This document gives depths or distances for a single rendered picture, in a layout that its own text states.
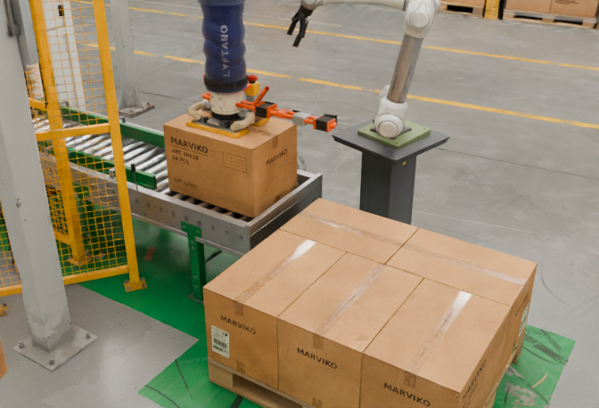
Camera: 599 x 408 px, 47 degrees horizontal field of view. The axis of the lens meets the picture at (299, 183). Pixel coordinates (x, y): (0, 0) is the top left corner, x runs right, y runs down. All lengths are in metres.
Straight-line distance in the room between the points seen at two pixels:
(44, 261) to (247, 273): 0.98
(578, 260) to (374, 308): 1.91
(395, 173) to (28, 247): 2.03
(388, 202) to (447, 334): 1.41
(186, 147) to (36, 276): 0.99
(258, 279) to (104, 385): 0.92
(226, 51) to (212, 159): 0.57
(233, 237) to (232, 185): 0.27
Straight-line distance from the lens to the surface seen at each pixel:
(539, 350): 3.78
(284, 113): 3.43
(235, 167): 3.52
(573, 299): 4.21
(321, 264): 3.23
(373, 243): 3.40
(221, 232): 3.55
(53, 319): 3.67
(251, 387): 3.37
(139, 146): 4.59
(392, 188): 4.08
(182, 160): 3.76
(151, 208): 3.85
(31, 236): 3.40
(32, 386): 3.63
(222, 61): 3.51
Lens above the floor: 2.34
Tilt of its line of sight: 27 degrees down
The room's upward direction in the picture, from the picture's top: straight up
